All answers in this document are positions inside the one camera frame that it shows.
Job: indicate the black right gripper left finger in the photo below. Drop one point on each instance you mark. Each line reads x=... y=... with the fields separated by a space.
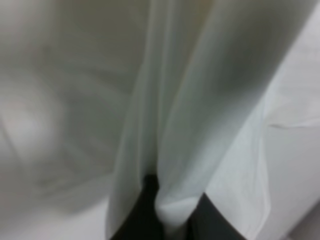
x=137 y=220

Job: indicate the white short sleeve t-shirt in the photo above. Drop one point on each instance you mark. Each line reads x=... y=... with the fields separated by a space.
x=97 y=97

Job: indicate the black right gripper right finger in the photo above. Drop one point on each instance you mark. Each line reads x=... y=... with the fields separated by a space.
x=207 y=223

